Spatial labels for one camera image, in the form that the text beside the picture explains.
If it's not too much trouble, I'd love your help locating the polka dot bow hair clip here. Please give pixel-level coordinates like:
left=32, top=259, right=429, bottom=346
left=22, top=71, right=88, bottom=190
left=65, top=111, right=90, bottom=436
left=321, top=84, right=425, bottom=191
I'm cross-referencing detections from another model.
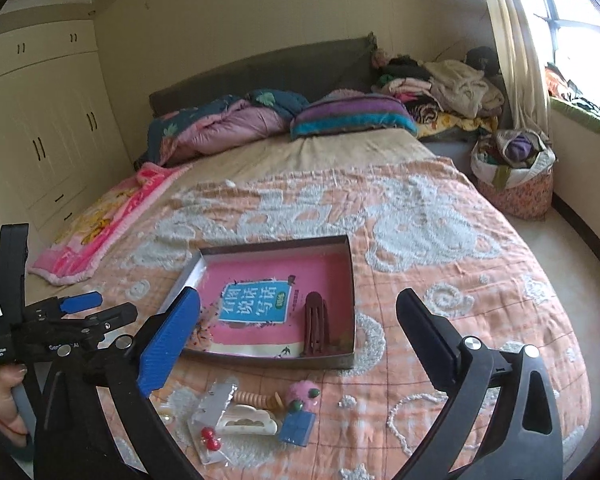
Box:
left=186, top=302, right=220, bottom=352

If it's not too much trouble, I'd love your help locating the red bead earring card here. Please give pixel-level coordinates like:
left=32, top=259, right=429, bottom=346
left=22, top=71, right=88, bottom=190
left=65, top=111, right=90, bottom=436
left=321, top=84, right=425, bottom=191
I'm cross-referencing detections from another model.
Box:
left=187, top=418, right=228, bottom=466

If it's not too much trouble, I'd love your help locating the white cloud hair claw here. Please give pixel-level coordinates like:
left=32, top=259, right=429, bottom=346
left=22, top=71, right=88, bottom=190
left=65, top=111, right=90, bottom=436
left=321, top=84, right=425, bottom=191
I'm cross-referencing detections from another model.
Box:
left=215, top=404, right=278, bottom=437

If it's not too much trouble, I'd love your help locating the dark red hair clip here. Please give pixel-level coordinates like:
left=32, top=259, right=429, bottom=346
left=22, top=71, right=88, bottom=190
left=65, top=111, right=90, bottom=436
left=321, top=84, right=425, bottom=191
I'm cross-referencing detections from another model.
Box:
left=302, top=292, right=329, bottom=356

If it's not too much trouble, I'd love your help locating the pink pompom hair tie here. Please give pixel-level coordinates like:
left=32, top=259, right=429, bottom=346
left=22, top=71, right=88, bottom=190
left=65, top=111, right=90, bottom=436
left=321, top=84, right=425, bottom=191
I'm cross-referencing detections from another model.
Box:
left=284, top=379, right=323, bottom=415

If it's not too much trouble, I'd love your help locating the blue rectangular hair clip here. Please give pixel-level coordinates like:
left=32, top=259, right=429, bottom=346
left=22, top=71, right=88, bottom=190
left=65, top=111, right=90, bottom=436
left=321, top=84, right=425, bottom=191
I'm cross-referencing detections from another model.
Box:
left=277, top=410, right=316, bottom=448

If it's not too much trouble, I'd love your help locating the person's left hand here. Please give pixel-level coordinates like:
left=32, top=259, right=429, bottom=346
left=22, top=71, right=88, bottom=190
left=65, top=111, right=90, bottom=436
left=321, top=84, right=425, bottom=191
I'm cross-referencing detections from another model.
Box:
left=0, top=364, right=29, bottom=442

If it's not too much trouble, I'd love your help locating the pink cartoon blanket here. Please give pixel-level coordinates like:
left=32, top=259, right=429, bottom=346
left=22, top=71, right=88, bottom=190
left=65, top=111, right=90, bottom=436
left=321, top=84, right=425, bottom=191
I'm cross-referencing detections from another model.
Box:
left=28, top=162, right=190, bottom=286

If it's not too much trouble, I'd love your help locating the orange plaid cloud quilt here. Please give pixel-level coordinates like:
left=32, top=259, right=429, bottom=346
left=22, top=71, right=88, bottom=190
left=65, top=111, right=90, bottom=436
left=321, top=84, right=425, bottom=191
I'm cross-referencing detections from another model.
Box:
left=94, top=156, right=594, bottom=480

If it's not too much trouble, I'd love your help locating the dark cardboard box tray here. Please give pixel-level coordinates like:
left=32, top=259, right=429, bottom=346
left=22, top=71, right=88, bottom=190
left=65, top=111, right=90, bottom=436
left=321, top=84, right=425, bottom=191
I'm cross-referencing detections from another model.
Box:
left=164, top=235, right=356, bottom=370

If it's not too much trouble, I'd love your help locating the cream wardrobe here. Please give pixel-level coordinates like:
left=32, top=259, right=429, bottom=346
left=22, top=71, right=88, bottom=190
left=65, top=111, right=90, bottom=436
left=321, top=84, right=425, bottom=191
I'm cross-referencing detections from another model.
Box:
left=0, top=20, right=133, bottom=249

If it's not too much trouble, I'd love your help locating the pink and navy comforter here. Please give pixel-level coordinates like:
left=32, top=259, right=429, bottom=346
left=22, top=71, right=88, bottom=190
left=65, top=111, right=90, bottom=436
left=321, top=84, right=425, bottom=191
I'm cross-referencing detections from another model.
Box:
left=146, top=89, right=309, bottom=167

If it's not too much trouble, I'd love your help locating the floral fabric laundry basket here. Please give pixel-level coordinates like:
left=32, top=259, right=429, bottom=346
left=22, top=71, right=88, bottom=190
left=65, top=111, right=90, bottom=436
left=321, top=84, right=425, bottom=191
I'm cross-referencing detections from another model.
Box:
left=470, top=129, right=557, bottom=220

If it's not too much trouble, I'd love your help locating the beige bed sheet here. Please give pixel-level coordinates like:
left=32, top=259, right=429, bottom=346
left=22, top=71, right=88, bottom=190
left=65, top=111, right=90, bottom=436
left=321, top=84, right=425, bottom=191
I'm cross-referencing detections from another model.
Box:
left=24, top=127, right=477, bottom=361

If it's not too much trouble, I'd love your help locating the pile of clothes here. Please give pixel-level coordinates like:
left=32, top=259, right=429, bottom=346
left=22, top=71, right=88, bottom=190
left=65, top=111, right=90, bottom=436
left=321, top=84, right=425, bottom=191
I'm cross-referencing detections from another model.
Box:
left=372, top=47, right=508, bottom=140

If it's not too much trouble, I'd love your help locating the purple teal striped pillow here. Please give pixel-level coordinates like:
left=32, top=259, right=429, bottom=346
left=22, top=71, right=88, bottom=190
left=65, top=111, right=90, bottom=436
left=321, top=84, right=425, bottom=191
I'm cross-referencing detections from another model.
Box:
left=290, top=93, right=417, bottom=140

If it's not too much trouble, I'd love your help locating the cream curtain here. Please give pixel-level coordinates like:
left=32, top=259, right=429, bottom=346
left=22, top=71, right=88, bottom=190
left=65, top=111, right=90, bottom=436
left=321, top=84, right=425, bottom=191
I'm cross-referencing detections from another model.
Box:
left=486, top=0, right=550, bottom=138

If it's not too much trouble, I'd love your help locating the dark green headboard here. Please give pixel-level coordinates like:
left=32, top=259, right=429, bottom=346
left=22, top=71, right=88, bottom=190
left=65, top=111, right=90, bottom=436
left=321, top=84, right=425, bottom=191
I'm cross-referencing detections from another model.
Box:
left=149, top=34, right=377, bottom=117

